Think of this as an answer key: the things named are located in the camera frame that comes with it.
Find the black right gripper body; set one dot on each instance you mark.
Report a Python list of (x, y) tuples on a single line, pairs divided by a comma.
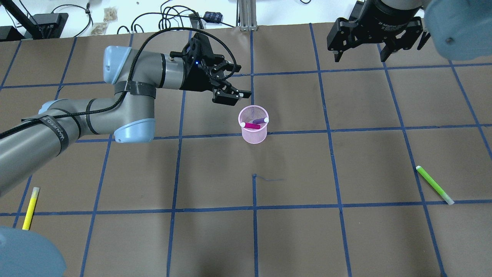
[(388, 18)]

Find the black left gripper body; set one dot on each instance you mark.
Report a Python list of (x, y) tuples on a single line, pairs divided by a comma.
[(193, 78)]

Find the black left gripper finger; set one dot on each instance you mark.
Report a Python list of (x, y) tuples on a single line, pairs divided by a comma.
[(229, 95), (225, 70)]

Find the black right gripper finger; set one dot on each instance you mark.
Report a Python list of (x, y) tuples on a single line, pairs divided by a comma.
[(390, 47), (338, 52)]

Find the pink pen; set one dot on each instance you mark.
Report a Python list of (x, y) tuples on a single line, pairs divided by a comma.
[(250, 125)]

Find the purple pen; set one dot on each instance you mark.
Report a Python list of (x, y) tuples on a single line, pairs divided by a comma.
[(258, 121)]

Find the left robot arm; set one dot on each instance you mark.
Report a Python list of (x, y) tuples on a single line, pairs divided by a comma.
[(129, 115)]

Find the pink mesh cup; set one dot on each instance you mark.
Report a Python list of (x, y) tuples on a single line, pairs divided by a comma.
[(248, 114)]

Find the blue checked pouch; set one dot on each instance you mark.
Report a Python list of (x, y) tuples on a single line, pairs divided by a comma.
[(213, 17)]

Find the snack bag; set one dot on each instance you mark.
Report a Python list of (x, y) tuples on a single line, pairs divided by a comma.
[(99, 29), (110, 14)]

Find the green pen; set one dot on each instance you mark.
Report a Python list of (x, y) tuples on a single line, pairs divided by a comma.
[(434, 185)]

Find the black monitor stand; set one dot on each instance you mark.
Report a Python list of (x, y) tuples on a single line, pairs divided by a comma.
[(37, 26)]

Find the yellow pen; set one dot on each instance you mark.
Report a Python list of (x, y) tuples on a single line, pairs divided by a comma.
[(31, 209)]

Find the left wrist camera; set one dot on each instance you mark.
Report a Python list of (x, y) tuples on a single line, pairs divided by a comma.
[(198, 51)]

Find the aluminium frame post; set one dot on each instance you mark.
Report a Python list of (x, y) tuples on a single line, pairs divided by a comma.
[(246, 15)]

